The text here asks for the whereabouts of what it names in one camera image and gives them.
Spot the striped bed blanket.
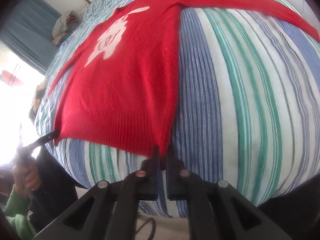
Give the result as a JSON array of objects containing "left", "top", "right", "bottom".
[{"left": 34, "top": 0, "right": 320, "bottom": 218}]

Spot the person's left forearm green sleeve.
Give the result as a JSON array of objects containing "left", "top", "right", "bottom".
[{"left": 0, "top": 184, "right": 37, "bottom": 240}]

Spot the person's left hand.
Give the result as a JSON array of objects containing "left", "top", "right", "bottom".
[{"left": 12, "top": 164, "right": 40, "bottom": 198}]

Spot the blue curtain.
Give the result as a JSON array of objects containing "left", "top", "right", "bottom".
[{"left": 0, "top": 0, "right": 62, "bottom": 74}]

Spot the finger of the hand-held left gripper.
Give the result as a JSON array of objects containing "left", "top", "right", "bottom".
[{"left": 28, "top": 130, "right": 60, "bottom": 148}]

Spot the pile of clothes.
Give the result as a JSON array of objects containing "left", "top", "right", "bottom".
[{"left": 51, "top": 10, "right": 78, "bottom": 46}]

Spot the person's dark clothing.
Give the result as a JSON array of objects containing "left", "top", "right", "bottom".
[{"left": 29, "top": 144, "right": 80, "bottom": 232}]

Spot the red sweater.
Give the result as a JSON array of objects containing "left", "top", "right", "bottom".
[{"left": 47, "top": 0, "right": 320, "bottom": 155}]

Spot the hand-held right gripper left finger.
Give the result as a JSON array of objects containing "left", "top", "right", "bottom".
[{"left": 32, "top": 145, "right": 160, "bottom": 240}]

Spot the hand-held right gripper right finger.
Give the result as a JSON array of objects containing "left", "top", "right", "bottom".
[{"left": 166, "top": 148, "right": 293, "bottom": 240}]

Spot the black cable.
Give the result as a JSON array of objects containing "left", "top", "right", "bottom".
[{"left": 135, "top": 217, "right": 157, "bottom": 240}]

